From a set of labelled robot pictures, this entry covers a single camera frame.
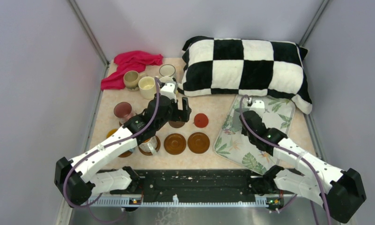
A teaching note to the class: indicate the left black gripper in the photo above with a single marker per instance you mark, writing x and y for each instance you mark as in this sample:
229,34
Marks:
180,115

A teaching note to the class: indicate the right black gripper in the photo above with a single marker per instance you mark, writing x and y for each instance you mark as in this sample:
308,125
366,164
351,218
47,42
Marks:
243,131

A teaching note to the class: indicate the dark walnut wooden coaster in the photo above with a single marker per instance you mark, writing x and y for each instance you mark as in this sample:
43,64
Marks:
176,124

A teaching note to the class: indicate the red apple coaster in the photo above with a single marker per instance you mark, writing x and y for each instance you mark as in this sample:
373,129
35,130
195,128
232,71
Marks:
201,120

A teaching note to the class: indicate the amber wooden coaster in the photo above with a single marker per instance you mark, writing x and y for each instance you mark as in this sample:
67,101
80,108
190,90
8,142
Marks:
175,144
198,143
149,153

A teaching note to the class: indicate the orange cup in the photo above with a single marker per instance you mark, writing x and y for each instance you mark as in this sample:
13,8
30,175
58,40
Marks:
150,144

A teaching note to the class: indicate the pink mug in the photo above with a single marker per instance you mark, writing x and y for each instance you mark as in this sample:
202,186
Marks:
123,111

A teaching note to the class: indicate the brown wooden coaster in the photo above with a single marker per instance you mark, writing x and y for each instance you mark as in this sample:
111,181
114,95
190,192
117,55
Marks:
125,154

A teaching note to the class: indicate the blue mug yellow inside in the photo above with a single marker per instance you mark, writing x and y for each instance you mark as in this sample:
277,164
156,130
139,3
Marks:
111,133

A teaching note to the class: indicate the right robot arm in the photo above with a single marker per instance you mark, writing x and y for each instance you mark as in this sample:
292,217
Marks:
339,192

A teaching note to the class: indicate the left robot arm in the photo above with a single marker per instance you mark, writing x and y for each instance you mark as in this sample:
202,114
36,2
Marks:
79,178

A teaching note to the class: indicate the floral white tray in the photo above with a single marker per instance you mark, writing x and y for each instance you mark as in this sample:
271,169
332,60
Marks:
233,141

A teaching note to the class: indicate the yellow ceramic mug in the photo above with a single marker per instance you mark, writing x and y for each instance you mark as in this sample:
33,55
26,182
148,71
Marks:
167,79

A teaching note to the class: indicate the white dark-rimmed mug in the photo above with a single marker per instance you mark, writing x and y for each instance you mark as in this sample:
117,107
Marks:
167,70

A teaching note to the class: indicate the cream ceramic mug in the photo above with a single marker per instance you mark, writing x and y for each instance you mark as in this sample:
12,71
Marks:
147,87

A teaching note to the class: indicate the black white checkered pillow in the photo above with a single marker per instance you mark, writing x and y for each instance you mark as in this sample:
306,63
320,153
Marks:
245,67

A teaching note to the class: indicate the beige ceramic mug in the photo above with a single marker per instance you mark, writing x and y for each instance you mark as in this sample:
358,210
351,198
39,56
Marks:
131,80

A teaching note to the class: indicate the crumpled pink cloth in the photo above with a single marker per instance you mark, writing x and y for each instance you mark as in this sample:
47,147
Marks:
129,61

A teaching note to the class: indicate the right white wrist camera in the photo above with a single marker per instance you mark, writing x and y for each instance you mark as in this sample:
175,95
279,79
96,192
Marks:
256,105

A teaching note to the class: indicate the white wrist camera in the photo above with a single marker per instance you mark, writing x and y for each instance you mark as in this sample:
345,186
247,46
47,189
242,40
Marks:
169,90
256,105

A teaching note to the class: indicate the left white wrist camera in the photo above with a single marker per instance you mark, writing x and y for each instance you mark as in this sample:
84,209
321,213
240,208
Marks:
169,90

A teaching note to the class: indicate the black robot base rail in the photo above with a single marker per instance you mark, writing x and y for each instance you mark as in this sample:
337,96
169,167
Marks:
199,186

